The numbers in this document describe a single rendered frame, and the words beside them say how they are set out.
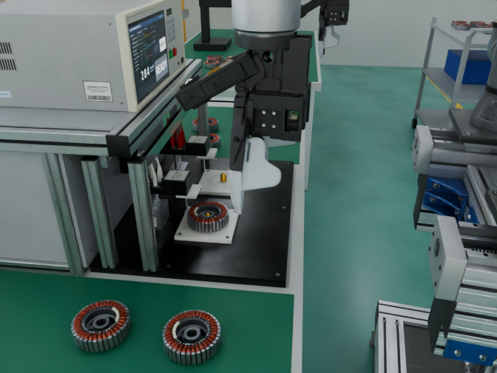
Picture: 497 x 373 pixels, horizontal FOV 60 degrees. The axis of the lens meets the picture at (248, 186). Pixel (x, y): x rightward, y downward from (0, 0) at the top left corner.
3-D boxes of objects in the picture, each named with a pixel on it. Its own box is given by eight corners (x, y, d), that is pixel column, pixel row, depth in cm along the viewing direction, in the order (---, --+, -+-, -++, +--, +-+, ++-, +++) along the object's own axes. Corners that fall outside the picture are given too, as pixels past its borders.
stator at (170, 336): (222, 321, 91) (222, 308, 89) (219, 366, 81) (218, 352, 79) (168, 321, 91) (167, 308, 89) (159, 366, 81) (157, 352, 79)
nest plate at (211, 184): (249, 175, 145) (249, 171, 145) (243, 197, 132) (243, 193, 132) (205, 172, 147) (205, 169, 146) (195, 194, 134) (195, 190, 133)
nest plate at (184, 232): (239, 212, 124) (239, 209, 124) (231, 243, 111) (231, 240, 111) (188, 209, 126) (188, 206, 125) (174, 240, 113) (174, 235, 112)
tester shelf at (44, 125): (203, 72, 145) (202, 58, 143) (130, 158, 86) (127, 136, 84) (78, 69, 150) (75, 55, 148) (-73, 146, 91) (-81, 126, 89)
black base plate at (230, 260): (293, 166, 156) (293, 160, 155) (285, 288, 100) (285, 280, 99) (166, 160, 161) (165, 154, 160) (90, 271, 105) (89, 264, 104)
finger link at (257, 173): (274, 218, 48) (284, 137, 49) (222, 211, 50) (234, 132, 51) (277, 219, 51) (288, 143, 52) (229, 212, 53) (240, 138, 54)
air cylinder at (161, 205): (169, 215, 123) (168, 198, 120) (162, 230, 117) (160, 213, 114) (152, 214, 124) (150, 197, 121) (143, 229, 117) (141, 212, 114)
